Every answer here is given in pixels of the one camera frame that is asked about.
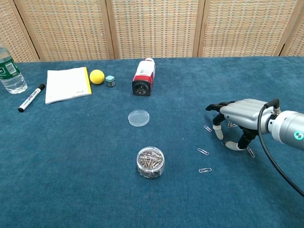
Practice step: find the yellow foam ball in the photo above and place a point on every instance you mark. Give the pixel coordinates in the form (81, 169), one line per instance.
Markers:
(97, 77)

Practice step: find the round paperclip container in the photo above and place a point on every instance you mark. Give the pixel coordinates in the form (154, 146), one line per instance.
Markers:
(150, 158)

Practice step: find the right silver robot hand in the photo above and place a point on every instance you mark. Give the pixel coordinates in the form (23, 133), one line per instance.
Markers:
(244, 114)

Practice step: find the clear round plastic lid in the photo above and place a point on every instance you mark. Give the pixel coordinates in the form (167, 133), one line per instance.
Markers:
(138, 118)

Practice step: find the small grey-green cube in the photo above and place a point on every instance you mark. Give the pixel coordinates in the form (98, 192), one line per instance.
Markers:
(110, 81)

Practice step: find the red drink bottle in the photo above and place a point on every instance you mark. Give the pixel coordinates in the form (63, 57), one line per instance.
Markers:
(145, 76)

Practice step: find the black and white marker pen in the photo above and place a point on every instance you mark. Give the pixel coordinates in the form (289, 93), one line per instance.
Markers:
(31, 97)

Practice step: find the white notebook with yellow spine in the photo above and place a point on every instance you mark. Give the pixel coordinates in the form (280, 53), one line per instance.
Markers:
(66, 84)

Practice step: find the clear round plastic jar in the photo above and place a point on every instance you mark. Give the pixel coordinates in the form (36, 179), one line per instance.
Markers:
(150, 166)

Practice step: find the blue carpet table mat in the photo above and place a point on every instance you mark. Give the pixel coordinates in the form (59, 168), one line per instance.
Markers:
(95, 142)

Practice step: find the clear plastic water bottle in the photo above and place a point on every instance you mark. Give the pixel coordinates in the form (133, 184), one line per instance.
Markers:
(10, 73)

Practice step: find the woven bamboo screen panel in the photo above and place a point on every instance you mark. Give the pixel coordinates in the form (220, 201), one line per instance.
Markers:
(154, 28)
(297, 40)
(12, 35)
(66, 28)
(242, 28)

